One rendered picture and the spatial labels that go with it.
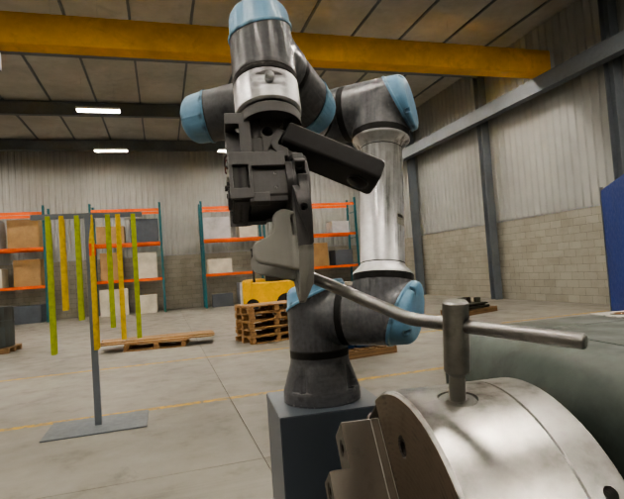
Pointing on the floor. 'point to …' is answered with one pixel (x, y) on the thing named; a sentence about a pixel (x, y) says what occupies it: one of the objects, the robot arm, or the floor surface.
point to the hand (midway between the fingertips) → (308, 288)
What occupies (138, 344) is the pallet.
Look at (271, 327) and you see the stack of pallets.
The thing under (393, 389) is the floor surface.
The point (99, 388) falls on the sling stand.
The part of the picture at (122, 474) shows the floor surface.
